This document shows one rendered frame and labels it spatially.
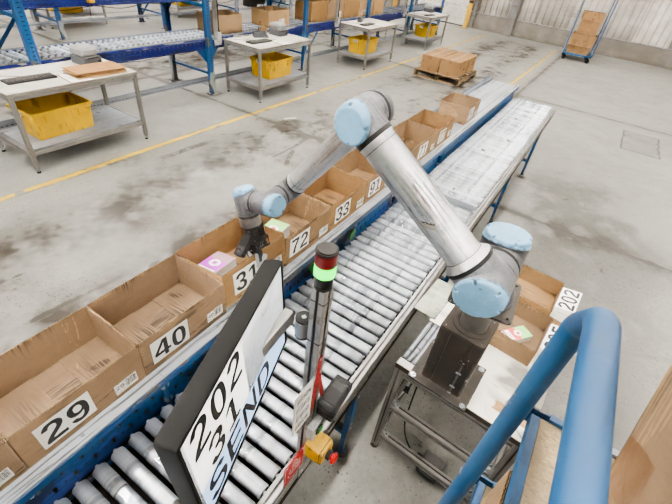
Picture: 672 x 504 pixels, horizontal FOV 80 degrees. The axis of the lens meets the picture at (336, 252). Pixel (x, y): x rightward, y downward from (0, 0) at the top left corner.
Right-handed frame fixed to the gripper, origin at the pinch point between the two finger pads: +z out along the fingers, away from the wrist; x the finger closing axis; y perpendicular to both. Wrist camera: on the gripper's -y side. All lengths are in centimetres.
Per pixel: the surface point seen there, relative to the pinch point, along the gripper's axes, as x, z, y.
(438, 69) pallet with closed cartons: 214, 31, 784
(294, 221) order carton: 22, 7, 53
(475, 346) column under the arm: -93, 16, 13
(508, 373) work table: -102, 51, 39
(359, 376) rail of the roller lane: -51, 39, -3
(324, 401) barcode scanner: -62, 8, -39
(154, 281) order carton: 28.3, -3.7, -31.4
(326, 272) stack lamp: -73, -45, -43
